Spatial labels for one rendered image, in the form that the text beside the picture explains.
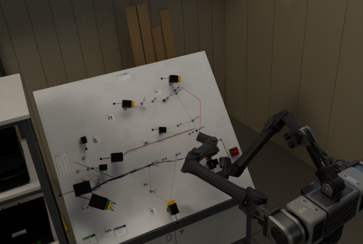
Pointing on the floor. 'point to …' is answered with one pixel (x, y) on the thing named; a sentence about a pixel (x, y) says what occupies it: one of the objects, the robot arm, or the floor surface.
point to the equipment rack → (6, 104)
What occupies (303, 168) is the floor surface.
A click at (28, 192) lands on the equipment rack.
